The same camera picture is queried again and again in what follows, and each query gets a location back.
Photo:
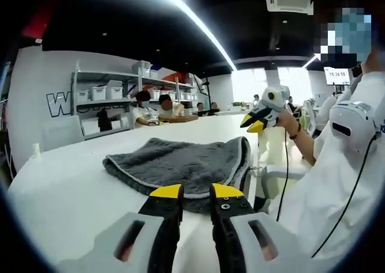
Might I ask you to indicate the grey towel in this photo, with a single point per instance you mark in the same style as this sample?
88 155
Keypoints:
180 161

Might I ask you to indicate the person's right hand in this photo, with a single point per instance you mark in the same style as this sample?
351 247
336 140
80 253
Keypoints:
288 119

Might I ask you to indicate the white chair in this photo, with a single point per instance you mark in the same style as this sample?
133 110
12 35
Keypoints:
276 172

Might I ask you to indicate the black tripod stand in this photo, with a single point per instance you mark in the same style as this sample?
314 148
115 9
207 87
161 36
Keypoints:
206 91

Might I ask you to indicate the short ceiling light strip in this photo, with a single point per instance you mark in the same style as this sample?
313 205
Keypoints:
310 61

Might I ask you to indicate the white display screen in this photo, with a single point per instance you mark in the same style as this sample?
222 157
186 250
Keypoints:
337 76

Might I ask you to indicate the wooden tray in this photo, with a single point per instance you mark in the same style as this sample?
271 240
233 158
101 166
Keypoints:
180 119

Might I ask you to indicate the white chest device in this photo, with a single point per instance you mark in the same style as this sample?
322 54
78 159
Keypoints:
352 116

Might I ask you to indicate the operator in white shirt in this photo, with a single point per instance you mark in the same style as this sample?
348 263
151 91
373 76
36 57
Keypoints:
331 188

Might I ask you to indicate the long ceiling light strip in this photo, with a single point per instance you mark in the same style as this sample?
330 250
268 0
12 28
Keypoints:
207 29

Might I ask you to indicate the person's head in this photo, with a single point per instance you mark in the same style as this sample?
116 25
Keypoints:
376 65

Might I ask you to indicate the black bag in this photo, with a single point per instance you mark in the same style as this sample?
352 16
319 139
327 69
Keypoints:
104 121

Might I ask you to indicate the small white cup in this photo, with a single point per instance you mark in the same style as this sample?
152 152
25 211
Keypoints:
36 154

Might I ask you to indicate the grey metal storage shelf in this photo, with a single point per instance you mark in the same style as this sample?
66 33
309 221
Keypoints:
102 74

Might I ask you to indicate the large red wall screen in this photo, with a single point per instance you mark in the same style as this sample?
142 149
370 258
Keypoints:
34 23

